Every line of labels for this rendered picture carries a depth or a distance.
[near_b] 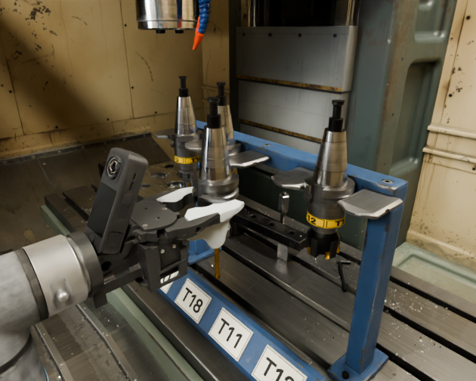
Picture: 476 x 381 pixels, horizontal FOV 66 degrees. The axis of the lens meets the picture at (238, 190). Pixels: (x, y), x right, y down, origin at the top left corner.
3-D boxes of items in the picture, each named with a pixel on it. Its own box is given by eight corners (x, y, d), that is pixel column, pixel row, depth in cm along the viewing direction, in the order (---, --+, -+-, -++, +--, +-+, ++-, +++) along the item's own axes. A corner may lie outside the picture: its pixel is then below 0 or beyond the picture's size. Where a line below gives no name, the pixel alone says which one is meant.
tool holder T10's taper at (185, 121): (202, 131, 70) (201, 95, 68) (186, 136, 67) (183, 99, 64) (185, 128, 73) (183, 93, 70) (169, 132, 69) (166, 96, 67)
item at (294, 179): (294, 193, 48) (294, 187, 47) (264, 181, 51) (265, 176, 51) (326, 180, 52) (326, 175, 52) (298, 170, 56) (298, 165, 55)
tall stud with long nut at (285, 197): (282, 240, 96) (284, 195, 90) (274, 236, 98) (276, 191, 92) (289, 236, 97) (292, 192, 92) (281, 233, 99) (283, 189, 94)
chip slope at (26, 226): (13, 295, 118) (-8, 224, 108) (-22, 221, 165) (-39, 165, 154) (226, 212, 172) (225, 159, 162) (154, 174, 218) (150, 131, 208)
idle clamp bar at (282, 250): (297, 267, 85) (299, 243, 82) (220, 228, 102) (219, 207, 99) (309, 258, 88) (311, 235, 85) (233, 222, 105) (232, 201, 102)
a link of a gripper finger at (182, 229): (209, 214, 48) (143, 230, 44) (208, 202, 47) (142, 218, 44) (225, 230, 44) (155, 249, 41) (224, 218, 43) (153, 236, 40)
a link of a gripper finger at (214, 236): (242, 232, 52) (180, 250, 48) (242, 194, 49) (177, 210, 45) (253, 243, 49) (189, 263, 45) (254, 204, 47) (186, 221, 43)
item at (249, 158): (238, 171, 55) (238, 166, 55) (216, 162, 59) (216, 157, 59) (270, 161, 59) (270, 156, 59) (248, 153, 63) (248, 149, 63)
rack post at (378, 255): (355, 397, 55) (387, 221, 43) (326, 373, 59) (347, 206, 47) (388, 360, 61) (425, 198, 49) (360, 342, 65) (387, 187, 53)
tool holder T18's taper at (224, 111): (239, 146, 62) (239, 105, 59) (216, 150, 60) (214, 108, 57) (227, 139, 65) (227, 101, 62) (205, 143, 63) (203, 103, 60)
